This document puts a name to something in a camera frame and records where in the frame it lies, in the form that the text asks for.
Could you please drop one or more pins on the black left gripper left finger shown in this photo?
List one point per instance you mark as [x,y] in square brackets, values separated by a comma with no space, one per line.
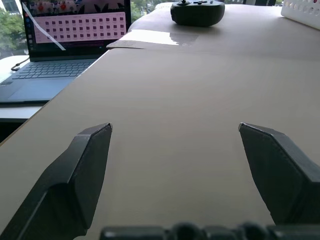
[75,175]

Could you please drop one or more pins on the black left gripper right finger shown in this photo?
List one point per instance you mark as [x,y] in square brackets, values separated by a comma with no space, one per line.
[280,172]

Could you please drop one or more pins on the grey open laptop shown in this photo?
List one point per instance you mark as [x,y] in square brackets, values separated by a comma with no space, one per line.
[62,47]

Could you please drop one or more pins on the white perforated plastic basket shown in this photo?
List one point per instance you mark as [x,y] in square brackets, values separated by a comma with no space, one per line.
[301,11]

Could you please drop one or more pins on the black game controller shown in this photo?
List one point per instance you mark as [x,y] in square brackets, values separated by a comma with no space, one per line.
[197,12]

